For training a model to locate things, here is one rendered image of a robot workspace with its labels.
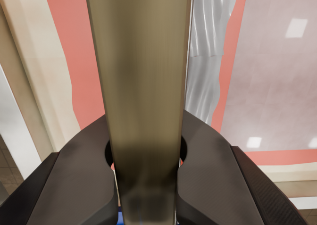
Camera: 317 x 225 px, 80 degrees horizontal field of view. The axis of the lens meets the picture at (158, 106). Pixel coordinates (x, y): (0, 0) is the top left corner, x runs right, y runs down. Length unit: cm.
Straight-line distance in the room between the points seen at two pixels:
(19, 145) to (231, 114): 31
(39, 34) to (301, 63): 34
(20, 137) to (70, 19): 17
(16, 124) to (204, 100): 25
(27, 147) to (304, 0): 39
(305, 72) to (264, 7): 11
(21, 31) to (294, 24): 33
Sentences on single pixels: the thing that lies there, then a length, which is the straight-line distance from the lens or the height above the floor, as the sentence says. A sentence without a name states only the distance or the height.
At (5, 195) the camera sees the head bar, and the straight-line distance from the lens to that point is 40.
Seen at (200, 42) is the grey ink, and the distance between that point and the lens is 25.
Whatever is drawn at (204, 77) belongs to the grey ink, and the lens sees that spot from 26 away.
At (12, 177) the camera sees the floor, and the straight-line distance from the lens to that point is 217.
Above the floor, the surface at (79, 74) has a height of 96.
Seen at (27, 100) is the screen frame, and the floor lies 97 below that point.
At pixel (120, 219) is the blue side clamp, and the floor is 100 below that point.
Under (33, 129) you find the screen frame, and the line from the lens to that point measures 31.
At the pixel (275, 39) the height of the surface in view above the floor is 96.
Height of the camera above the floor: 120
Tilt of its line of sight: 61 degrees down
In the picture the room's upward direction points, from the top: 174 degrees clockwise
